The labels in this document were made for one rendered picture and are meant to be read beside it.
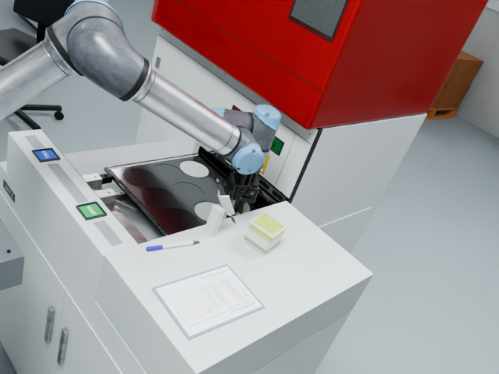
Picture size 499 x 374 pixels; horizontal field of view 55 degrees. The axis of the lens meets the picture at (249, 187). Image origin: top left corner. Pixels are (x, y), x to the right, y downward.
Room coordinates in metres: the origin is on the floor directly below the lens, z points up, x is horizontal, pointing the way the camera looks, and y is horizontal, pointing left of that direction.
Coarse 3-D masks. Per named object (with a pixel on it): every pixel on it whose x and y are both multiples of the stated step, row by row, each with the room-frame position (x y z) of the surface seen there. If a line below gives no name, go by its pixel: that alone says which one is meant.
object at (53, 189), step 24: (24, 144) 1.09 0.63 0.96; (48, 144) 1.13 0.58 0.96; (24, 168) 1.05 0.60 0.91; (48, 168) 1.02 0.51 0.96; (72, 168) 1.06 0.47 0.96; (24, 192) 1.04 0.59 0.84; (48, 192) 0.96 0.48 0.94; (72, 192) 0.97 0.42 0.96; (48, 216) 0.95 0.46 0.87; (72, 216) 0.88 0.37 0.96; (72, 240) 0.87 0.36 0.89; (96, 240) 0.83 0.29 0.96; (120, 240) 0.86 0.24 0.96; (72, 264) 0.86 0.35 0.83; (96, 264) 0.80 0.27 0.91; (96, 288) 0.79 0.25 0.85
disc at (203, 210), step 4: (200, 204) 1.20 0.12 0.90; (204, 204) 1.21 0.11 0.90; (208, 204) 1.22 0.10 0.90; (212, 204) 1.22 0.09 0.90; (196, 208) 1.18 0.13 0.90; (200, 208) 1.18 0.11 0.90; (204, 208) 1.19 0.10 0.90; (208, 208) 1.20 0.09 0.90; (196, 212) 1.15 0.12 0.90; (200, 212) 1.16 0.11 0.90; (204, 212) 1.17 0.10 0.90; (208, 212) 1.18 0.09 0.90; (224, 212) 1.20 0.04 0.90; (200, 216) 1.14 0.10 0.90; (204, 216) 1.15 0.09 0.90; (208, 216) 1.16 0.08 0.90; (224, 216) 1.19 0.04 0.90
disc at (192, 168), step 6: (186, 162) 1.41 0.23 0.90; (192, 162) 1.43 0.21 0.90; (180, 168) 1.36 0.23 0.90; (186, 168) 1.37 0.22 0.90; (192, 168) 1.38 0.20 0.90; (198, 168) 1.40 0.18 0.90; (204, 168) 1.41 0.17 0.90; (192, 174) 1.35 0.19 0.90; (198, 174) 1.36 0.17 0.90; (204, 174) 1.37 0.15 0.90
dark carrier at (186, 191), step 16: (176, 160) 1.40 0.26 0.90; (192, 160) 1.44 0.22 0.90; (128, 176) 1.21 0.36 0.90; (144, 176) 1.24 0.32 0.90; (160, 176) 1.27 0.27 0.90; (176, 176) 1.31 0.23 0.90; (208, 176) 1.37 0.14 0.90; (144, 192) 1.16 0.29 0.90; (160, 192) 1.19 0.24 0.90; (176, 192) 1.22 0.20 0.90; (192, 192) 1.25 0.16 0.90; (208, 192) 1.28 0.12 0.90; (160, 208) 1.12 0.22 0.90; (176, 208) 1.14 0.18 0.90; (192, 208) 1.17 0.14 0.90; (256, 208) 1.29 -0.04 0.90; (160, 224) 1.04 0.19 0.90; (176, 224) 1.07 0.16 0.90; (192, 224) 1.10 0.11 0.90
